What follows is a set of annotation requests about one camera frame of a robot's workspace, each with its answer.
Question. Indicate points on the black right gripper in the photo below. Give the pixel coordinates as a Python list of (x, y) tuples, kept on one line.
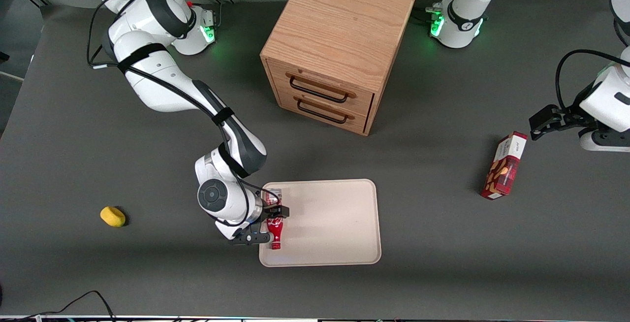
[(272, 210)]

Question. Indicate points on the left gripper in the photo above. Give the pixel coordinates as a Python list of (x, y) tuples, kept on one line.
[(570, 116)]

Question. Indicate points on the red coke bottle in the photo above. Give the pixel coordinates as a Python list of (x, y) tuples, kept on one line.
[(276, 231)]

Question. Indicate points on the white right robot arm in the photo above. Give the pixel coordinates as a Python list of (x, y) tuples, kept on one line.
[(162, 81)]

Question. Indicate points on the beige rectangular tray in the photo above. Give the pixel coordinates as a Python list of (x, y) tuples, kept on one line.
[(330, 223)]

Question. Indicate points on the red snack box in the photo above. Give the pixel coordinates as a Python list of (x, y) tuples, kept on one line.
[(505, 166)]

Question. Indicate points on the wooden drawer front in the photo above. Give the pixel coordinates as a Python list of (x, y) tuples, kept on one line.
[(325, 83), (320, 113)]

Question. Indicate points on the yellow lemon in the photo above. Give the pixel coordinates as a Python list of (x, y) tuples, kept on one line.
[(112, 216)]

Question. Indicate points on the wooden drawer cabinet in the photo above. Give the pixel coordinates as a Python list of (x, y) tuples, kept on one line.
[(344, 26)]

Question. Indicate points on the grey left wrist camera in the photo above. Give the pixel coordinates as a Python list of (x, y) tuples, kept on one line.
[(607, 141)]

